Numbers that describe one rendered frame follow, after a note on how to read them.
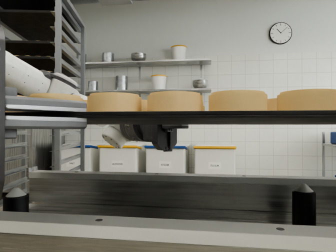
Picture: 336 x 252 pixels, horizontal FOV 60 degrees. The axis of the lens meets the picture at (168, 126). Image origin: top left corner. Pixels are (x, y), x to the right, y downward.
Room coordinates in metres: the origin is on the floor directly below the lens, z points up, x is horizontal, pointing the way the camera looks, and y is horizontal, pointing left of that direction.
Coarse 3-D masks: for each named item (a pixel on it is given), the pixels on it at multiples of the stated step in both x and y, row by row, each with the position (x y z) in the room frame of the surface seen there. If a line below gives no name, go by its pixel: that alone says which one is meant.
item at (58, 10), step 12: (60, 0) 1.68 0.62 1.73; (60, 12) 1.69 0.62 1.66; (60, 24) 1.69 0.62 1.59; (60, 36) 1.69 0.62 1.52; (60, 48) 1.69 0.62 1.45; (60, 60) 1.69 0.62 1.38; (60, 72) 1.69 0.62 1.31; (60, 132) 1.69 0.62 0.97; (60, 144) 1.69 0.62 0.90; (60, 156) 1.70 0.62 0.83; (60, 168) 1.70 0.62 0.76
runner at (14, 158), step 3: (24, 153) 2.25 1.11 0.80; (9, 156) 2.01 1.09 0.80; (12, 156) 2.05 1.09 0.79; (15, 156) 2.10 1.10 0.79; (18, 156) 2.14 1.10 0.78; (21, 156) 2.19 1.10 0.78; (24, 156) 2.25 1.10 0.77; (6, 159) 1.97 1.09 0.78; (9, 159) 2.01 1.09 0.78; (12, 159) 2.05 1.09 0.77; (15, 159) 2.07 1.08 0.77; (18, 159) 2.09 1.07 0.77
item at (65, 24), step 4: (52, 12) 1.69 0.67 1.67; (64, 20) 1.86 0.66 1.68; (64, 24) 1.89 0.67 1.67; (68, 24) 1.95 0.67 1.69; (68, 28) 1.96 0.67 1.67; (68, 32) 2.04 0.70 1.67; (72, 32) 2.05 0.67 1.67; (72, 36) 2.13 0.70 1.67; (76, 36) 2.16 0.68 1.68; (76, 40) 2.23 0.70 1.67
